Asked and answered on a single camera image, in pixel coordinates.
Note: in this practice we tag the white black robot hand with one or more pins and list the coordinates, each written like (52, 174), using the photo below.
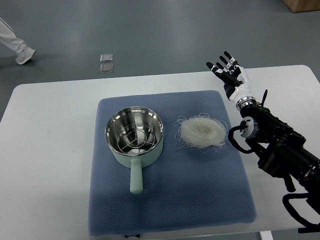
(235, 79)

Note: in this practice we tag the white vermicelli noodle nest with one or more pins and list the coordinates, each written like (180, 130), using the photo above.
(200, 132)

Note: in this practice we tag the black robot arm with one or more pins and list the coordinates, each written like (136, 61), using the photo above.
(281, 154)

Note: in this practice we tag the mint green steel pot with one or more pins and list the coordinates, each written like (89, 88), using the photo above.
(135, 114)

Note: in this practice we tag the cardboard box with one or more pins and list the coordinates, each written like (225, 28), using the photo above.
(300, 6)

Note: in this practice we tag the blue textured mat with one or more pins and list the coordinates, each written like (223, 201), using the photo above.
(185, 188)

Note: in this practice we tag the upper metal floor plate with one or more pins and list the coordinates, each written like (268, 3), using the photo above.
(106, 57)

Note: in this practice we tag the white table leg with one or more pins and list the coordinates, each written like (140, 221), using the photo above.
(266, 235)

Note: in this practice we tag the blue mat label tag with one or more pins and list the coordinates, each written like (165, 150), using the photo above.
(132, 236)

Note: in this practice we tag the white sneaker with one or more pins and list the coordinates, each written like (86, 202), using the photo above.
(25, 56)

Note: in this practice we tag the person leg white trousers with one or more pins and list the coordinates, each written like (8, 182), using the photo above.
(9, 38)

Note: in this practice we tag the wire steaming rack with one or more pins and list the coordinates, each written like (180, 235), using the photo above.
(135, 139)

